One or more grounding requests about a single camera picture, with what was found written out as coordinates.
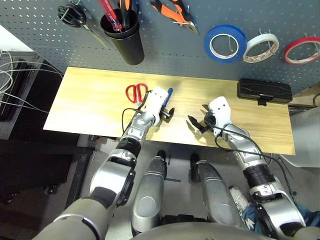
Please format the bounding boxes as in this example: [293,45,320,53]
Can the blue tape roll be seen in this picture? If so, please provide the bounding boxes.
[203,24,248,64]

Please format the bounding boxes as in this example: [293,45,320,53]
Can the dark grey pegboard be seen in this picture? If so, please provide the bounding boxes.
[0,0,320,96]

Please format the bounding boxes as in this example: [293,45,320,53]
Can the blue jeans leg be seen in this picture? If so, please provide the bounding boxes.
[241,203,320,231]

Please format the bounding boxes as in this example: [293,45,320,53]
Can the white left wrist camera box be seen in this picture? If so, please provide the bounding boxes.
[143,86,169,126]

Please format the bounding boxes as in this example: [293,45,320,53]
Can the red tape roll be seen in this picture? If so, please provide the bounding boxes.
[283,36,320,66]

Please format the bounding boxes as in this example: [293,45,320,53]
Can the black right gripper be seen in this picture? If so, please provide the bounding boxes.
[187,104,218,133]

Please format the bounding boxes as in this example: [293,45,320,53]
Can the metal double peg hook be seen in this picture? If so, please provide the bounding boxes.
[226,33,238,55]
[258,28,276,55]
[303,32,320,55]

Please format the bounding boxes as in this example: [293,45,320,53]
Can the red handled scissors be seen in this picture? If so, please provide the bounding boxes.
[125,83,150,105]

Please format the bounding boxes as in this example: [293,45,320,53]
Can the black handled scissors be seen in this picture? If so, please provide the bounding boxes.
[57,1,110,50]

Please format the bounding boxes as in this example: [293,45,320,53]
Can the black cup holder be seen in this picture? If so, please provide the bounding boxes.
[99,8,146,66]

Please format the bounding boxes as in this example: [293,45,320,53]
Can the red handled screwdriver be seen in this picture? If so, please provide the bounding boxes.
[98,0,124,32]

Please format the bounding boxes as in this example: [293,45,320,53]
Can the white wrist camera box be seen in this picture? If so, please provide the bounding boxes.
[143,86,169,126]
[208,96,232,126]

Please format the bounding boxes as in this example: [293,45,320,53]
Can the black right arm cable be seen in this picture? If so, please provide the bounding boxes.
[213,123,297,196]

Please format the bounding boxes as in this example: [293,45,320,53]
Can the orange black needle-nose pliers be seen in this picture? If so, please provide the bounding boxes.
[149,0,200,36]

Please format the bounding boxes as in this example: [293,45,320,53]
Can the black side cabinet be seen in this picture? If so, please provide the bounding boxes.
[0,58,94,205]

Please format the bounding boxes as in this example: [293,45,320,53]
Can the silver left robot leg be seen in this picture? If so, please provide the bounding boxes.
[131,149,168,236]

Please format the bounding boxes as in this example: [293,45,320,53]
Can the orange black screwdriver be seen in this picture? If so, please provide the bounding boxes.
[119,0,132,28]

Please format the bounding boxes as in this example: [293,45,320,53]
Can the black plastic tool case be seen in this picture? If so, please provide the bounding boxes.
[236,78,293,107]

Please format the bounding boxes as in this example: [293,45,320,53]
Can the beige robot torso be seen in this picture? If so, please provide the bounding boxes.
[132,222,273,240]

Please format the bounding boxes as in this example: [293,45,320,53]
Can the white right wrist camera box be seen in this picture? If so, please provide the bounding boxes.
[208,96,232,126]

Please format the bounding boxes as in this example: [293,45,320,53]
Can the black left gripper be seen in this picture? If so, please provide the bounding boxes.
[161,98,176,123]

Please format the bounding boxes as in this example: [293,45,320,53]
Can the white tape roll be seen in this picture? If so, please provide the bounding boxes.
[242,33,280,64]

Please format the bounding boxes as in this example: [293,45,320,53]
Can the grey cable bundle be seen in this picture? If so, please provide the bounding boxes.
[0,49,65,115]

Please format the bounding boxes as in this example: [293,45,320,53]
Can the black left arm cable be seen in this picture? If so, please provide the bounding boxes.
[121,91,153,134]

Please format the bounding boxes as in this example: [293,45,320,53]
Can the white sneaker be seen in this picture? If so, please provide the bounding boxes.
[229,186,251,219]

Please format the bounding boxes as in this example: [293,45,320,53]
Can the silver robot leg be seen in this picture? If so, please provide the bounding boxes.
[131,149,168,236]
[190,152,242,227]

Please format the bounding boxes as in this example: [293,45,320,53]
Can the large white machine housing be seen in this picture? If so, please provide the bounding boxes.
[287,104,320,171]

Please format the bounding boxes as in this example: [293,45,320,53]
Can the silver right robot leg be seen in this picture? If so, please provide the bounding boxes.
[190,152,242,227]

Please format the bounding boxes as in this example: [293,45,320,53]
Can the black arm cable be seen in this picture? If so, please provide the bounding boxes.
[213,123,297,196]
[121,91,153,134]

